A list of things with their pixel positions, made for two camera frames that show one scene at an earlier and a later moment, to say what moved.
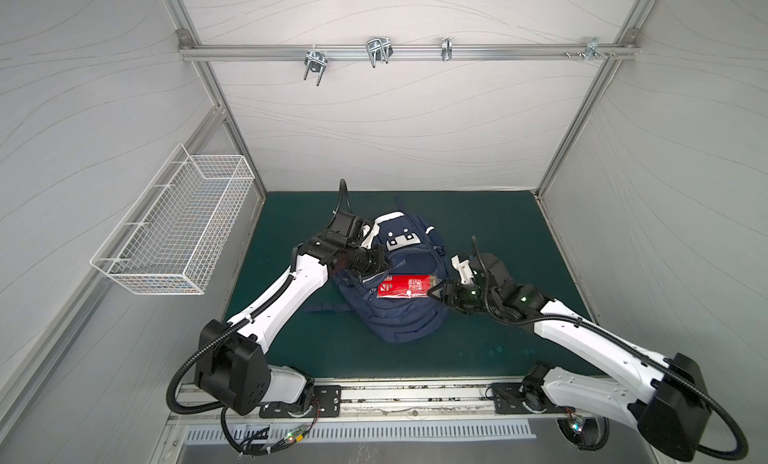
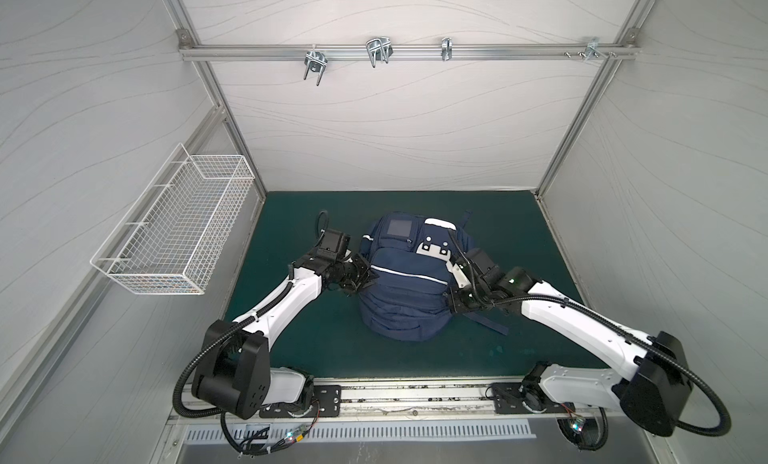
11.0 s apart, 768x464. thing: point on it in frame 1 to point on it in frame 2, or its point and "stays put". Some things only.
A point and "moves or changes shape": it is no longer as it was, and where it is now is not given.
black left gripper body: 361,260 to 350,275
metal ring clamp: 446,48 stays put
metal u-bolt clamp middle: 379,49 stays put
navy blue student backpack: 415,249 moves or changes shape
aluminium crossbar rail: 401,52 stays put
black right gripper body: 452,290 stays put
